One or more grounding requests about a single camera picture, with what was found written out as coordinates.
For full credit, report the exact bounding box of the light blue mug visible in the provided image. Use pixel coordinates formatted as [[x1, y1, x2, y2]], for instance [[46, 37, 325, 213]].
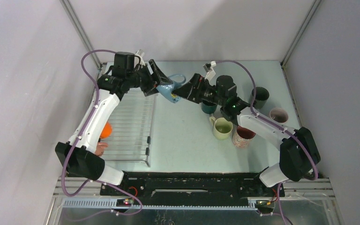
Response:
[[157, 74, 187, 103]]

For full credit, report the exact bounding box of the dark grey mug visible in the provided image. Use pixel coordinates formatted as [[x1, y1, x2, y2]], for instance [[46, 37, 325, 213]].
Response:
[[253, 87, 270, 110]]

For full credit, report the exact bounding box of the grey cable tray strip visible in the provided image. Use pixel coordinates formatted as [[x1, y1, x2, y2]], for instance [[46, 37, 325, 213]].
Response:
[[62, 198, 258, 211]]

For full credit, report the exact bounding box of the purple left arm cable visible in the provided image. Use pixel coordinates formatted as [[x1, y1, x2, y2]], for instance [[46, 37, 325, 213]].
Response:
[[60, 49, 143, 223]]

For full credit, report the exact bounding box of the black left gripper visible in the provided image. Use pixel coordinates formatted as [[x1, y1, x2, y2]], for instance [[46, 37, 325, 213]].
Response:
[[127, 60, 173, 97]]

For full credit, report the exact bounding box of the lilac mug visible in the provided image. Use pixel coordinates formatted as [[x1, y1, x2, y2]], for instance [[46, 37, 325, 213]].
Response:
[[269, 107, 289, 124]]

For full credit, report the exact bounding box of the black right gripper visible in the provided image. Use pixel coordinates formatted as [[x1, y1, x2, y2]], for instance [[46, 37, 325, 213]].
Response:
[[172, 74, 225, 107]]

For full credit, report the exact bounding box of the salmon pink pitcher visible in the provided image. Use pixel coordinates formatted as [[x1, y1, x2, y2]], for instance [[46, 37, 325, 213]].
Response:
[[95, 142, 108, 157]]

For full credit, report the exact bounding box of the orange mug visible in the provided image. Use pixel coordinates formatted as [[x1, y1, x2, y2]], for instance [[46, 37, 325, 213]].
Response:
[[100, 122, 113, 139]]

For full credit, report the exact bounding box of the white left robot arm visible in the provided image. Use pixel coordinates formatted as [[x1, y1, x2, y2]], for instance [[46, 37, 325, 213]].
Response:
[[55, 52, 172, 195]]

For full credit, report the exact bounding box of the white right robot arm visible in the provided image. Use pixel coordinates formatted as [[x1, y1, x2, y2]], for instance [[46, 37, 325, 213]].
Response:
[[172, 74, 321, 196]]

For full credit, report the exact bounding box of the pink patterned mug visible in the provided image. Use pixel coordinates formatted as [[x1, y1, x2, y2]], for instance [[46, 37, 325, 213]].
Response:
[[232, 126, 256, 148]]

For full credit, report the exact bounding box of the metal wire dish rack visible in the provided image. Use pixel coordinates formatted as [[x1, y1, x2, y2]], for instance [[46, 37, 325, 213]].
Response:
[[85, 84, 159, 168]]

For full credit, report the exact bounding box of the light green mug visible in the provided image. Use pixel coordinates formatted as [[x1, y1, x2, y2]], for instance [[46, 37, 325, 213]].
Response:
[[209, 116, 233, 140]]

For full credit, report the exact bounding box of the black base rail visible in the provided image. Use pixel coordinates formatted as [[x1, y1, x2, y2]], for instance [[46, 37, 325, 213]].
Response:
[[99, 171, 285, 207]]

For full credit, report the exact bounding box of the dark teal mug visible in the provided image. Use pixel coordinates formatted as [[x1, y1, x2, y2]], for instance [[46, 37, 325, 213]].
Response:
[[201, 102, 218, 114]]

